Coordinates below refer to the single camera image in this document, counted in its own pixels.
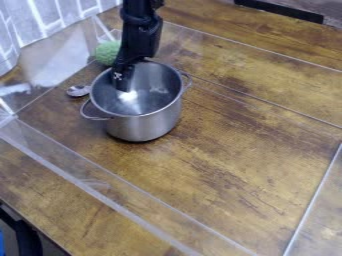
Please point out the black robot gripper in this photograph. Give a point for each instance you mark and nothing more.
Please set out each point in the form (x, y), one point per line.
(140, 38)

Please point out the stainless steel pot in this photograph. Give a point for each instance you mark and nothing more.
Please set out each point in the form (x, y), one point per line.
(144, 112)

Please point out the green bumpy toy vegetable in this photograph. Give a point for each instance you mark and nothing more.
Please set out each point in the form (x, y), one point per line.
(106, 52)

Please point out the grey white patterned curtain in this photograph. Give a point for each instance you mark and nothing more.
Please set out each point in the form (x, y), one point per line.
(31, 20)

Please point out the black bar at back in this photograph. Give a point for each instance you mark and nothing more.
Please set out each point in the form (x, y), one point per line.
(282, 10)

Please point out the clear acrylic barrier panel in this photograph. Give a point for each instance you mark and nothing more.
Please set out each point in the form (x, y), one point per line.
(106, 197)

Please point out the pink handled spoon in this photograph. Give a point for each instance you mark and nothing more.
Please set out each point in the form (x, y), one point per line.
(79, 91)

